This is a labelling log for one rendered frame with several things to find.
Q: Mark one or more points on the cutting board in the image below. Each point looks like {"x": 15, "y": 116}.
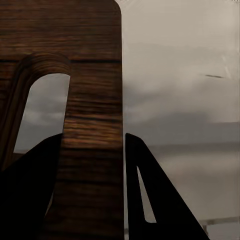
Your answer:
{"x": 83, "y": 39}

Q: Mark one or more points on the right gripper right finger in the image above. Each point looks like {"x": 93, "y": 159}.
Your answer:
{"x": 174, "y": 220}

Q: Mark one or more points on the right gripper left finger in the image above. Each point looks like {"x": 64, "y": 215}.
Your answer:
{"x": 26, "y": 187}

